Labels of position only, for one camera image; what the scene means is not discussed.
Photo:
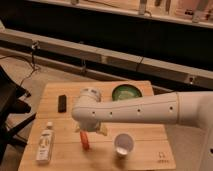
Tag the black rectangular block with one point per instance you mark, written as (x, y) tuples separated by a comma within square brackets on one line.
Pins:
[(62, 103)]

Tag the white paper cup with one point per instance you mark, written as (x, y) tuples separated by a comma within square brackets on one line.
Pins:
[(123, 144)]

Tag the clear plastic bottle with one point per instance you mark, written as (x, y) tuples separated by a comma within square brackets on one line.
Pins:
[(45, 145)]

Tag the green ceramic bowl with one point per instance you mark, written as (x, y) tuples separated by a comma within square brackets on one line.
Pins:
[(125, 91)]

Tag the black chair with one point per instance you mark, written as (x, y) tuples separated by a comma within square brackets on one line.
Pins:
[(10, 93)]

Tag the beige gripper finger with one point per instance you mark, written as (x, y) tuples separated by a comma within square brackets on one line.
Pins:
[(102, 130), (77, 128)]

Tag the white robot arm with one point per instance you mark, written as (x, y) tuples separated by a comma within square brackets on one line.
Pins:
[(183, 108)]

